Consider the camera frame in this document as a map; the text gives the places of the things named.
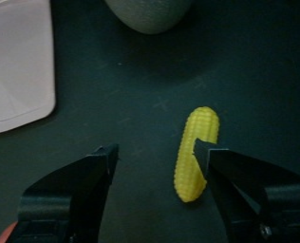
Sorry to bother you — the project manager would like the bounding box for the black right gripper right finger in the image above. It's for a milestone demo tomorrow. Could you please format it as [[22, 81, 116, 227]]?
[[192, 138, 300, 243]]

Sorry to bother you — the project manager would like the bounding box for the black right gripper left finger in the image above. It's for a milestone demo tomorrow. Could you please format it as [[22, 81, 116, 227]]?
[[5, 143, 121, 243]]

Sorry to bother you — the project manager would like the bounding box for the yellow toy corn cob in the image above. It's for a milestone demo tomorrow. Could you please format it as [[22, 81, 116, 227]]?
[[173, 106, 221, 203]]

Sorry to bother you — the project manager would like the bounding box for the pink square plate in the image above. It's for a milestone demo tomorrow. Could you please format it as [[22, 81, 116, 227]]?
[[0, 0, 58, 136]]

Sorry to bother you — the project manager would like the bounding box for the orange-red round object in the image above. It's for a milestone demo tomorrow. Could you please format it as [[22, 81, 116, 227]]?
[[0, 221, 20, 243]]

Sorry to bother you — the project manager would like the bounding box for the grey-green round toy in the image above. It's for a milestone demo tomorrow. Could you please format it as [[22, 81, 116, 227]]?
[[104, 0, 195, 35]]

